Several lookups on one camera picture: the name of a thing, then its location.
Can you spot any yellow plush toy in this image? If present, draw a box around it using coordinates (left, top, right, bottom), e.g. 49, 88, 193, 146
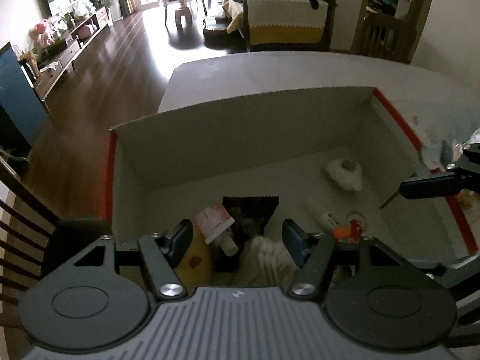
174, 229, 212, 294

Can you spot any red orange keychain toy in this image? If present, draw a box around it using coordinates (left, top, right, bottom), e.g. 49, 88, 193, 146
332, 219, 364, 244

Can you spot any bag of cotton swabs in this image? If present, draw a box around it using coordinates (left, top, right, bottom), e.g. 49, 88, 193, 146
232, 236, 299, 291

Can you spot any brown fluffy doll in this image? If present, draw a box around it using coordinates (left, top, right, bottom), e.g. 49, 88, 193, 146
325, 158, 363, 192

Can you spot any black pouch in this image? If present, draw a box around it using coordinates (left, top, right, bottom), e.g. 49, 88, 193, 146
222, 196, 279, 236

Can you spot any orange and white cardboard box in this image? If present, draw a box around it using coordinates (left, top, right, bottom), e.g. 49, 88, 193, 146
106, 86, 479, 264

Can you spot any black slatted chair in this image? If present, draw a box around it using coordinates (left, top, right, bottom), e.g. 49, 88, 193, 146
1, 159, 112, 329

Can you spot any dark wooden chair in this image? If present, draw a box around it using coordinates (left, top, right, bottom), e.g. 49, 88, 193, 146
357, 13, 416, 63

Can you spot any cream and yellow sofa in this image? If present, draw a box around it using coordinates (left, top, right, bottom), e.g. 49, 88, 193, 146
223, 0, 336, 50

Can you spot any wooden tv cabinet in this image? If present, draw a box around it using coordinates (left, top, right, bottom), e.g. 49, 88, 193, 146
19, 6, 113, 102

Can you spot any small stool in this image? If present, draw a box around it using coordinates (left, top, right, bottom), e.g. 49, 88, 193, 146
175, 5, 192, 26

